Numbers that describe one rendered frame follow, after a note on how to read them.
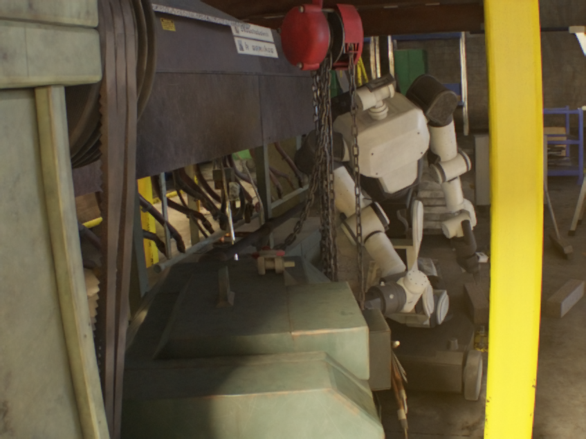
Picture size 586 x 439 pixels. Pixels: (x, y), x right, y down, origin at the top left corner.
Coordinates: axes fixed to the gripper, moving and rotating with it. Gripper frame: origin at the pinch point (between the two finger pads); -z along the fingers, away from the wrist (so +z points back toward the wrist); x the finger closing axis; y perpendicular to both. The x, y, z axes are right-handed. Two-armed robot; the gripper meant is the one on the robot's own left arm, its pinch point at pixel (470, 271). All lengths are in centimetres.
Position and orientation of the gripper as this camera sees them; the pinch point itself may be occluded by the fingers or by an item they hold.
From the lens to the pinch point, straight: 256.9
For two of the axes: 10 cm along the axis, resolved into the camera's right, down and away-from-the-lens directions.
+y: 9.0, -4.2, 1.1
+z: -3.2, -8.2, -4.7
